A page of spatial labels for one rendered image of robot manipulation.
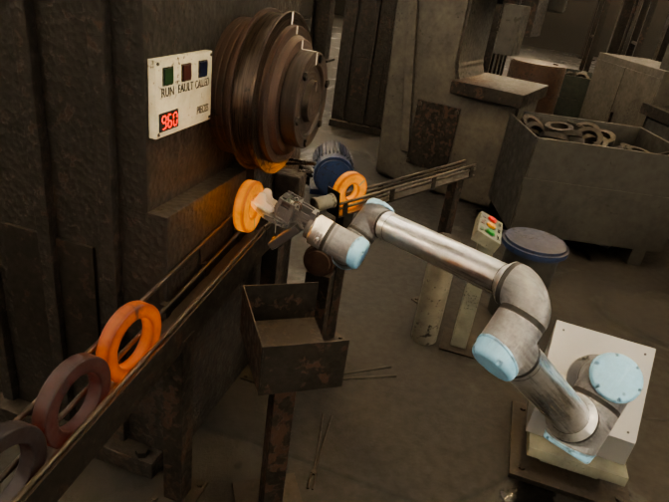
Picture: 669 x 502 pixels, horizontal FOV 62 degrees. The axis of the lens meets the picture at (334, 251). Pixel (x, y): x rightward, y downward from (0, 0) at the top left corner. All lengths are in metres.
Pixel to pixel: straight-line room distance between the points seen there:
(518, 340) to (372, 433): 0.93
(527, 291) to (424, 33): 3.21
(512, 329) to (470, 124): 3.07
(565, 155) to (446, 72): 1.15
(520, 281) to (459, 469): 0.91
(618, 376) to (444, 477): 0.66
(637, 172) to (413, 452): 2.42
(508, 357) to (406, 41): 3.35
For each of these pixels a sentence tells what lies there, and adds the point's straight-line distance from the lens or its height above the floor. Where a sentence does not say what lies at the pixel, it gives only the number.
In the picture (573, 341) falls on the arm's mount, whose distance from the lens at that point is 2.15.
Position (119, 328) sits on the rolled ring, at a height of 0.75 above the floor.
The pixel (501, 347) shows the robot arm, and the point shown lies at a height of 0.76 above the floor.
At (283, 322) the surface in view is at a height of 0.61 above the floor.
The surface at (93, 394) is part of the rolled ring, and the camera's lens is 1.29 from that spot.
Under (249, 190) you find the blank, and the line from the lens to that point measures 1.59.
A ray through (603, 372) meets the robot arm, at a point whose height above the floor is 0.51.
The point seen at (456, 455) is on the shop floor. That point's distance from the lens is 2.15.
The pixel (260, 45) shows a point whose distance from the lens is 1.57.
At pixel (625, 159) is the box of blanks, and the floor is 0.68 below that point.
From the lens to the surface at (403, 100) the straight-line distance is 4.43.
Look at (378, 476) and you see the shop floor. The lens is 2.00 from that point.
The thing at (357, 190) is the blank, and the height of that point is 0.70.
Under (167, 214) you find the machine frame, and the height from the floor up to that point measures 0.87.
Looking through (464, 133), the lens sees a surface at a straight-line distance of 4.31.
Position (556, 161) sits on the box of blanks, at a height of 0.61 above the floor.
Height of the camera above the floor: 1.47
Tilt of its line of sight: 26 degrees down
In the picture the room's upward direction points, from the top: 8 degrees clockwise
